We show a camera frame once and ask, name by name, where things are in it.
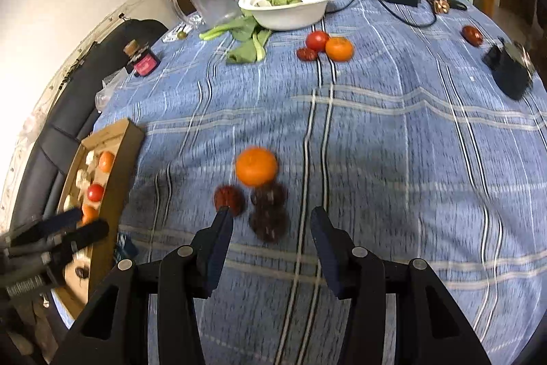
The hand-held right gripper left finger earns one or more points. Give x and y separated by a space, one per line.
213 258

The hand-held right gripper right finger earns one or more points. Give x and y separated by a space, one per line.
331 258

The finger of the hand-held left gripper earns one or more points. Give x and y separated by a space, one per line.
55 221
83 234

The red tomato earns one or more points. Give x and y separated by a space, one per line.
317 41
95 192

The shiny red date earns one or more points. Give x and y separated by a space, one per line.
229 198

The dark wrinkled date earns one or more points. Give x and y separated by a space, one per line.
268 223
268 195

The wooden tray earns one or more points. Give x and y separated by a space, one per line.
115 177

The large orange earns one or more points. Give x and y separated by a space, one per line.
256 165

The black leather chair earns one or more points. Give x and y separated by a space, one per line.
64 100

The blue plaid tablecloth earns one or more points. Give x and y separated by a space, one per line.
384 142

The dark bottle with pink label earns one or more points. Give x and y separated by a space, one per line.
143 60

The small red date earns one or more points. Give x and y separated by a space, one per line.
307 54

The green leafy vegetable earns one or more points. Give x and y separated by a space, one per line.
245 40

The white bowl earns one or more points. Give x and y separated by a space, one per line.
287 8

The black cylindrical tin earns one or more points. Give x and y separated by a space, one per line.
510 70

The dark red fruit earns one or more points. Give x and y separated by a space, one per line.
472 35

